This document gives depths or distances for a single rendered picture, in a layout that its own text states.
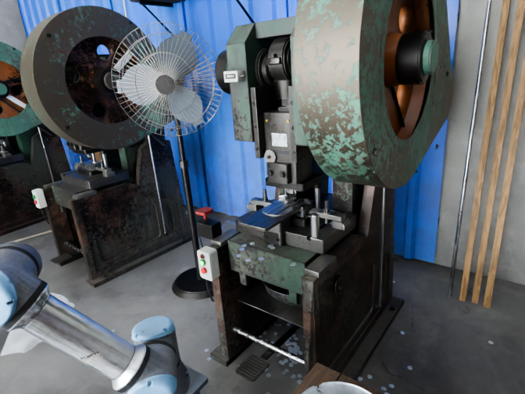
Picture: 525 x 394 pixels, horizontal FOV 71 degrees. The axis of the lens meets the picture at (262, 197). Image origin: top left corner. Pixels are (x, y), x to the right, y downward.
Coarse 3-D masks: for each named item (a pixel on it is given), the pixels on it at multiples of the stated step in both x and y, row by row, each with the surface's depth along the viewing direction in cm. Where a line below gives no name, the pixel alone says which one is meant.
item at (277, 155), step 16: (272, 112) 145; (288, 112) 141; (272, 128) 145; (288, 128) 140; (272, 144) 148; (288, 144) 143; (272, 160) 149; (288, 160) 145; (304, 160) 148; (272, 176) 148; (288, 176) 145; (304, 176) 150
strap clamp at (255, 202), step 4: (264, 192) 169; (264, 196) 169; (252, 200) 173; (256, 200) 172; (260, 200) 171; (264, 200) 169; (268, 200) 170; (272, 200) 170; (248, 204) 174; (252, 204) 173; (256, 204) 172; (260, 204) 171; (264, 204) 169; (268, 204) 168; (248, 208) 175; (252, 208) 173; (256, 208) 172; (260, 208) 174
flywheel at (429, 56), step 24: (408, 0) 124; (408, 24) 127; (432, 24) 135; (408, 48) 108; (432, 48) 107; (384, 72) 114; (408, 72) 110; (432, 72) 111; (408, 96) 139; (408, 120) 139
